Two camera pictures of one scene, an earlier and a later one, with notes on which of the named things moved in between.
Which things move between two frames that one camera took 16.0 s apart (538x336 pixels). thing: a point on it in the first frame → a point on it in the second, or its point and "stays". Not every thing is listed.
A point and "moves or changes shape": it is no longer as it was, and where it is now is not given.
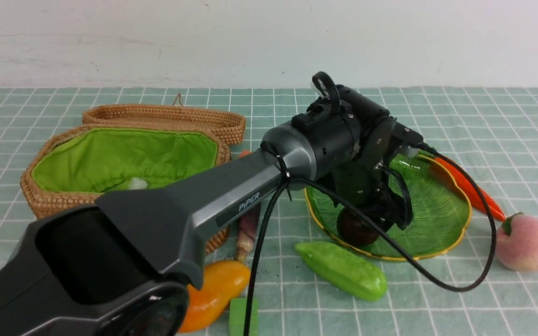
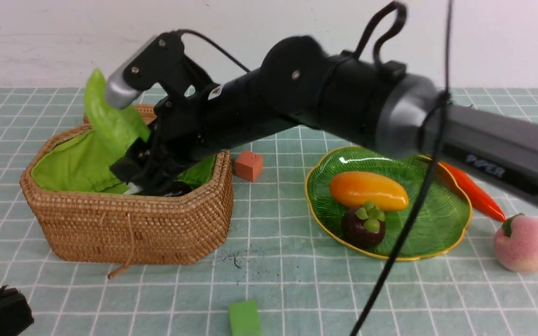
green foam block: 237,312 stays
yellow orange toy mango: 223,281 moves or changes shape
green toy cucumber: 343,271 → 113,130
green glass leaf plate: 441,214 stays
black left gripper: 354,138 → 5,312
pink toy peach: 527,243 stays
